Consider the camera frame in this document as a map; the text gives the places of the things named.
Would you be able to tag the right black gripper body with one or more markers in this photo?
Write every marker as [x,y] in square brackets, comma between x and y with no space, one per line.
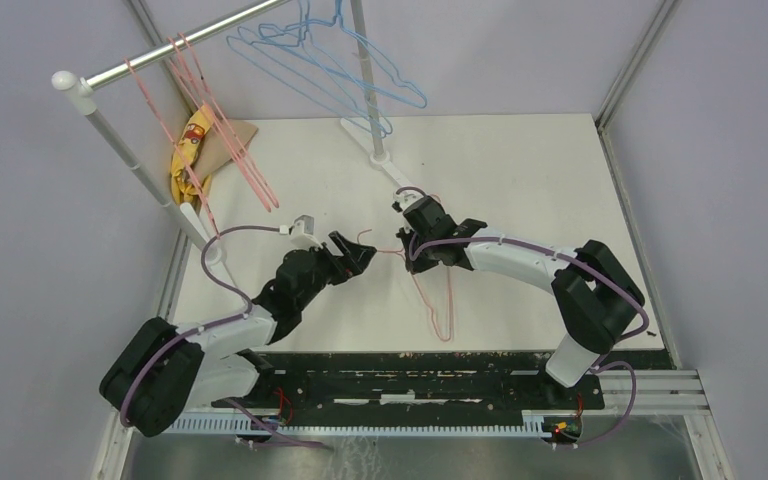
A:
[425,258]

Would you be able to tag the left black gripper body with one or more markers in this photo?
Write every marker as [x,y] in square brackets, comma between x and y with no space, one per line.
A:
[328,269]

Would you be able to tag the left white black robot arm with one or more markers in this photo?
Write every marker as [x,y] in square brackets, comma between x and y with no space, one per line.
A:
[167,369]

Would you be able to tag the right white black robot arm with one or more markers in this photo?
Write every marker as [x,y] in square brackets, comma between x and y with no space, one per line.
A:
[599,303]

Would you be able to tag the yellow patterned cloth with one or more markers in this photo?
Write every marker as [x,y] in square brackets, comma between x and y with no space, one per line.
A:
[186,156]

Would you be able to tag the beige cloth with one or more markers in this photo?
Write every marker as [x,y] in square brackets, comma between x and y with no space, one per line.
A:
[215,150]

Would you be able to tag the silver horizontal rack rod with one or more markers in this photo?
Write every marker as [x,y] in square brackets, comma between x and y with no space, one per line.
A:
[190,38]

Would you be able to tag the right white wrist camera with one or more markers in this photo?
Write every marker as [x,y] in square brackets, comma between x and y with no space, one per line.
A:
[405,196]

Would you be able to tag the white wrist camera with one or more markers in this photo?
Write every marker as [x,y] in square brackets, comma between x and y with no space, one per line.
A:
[300,233]
[405,196]

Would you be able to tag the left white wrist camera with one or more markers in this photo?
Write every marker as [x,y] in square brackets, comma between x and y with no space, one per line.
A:
[300,233]

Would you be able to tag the rear white rack post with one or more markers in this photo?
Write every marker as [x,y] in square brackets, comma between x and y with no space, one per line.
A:
[373,113]

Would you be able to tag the white rack post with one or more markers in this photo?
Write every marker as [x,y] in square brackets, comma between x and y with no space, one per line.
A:
[78,92]
[373,113]

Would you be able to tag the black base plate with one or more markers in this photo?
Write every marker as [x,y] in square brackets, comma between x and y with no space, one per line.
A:
[414,389]

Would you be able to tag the white toothed cable duct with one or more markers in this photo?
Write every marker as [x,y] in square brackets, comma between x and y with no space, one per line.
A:
[236,423]

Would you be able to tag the left white rack post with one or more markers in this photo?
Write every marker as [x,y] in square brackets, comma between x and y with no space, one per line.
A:
[78,92]

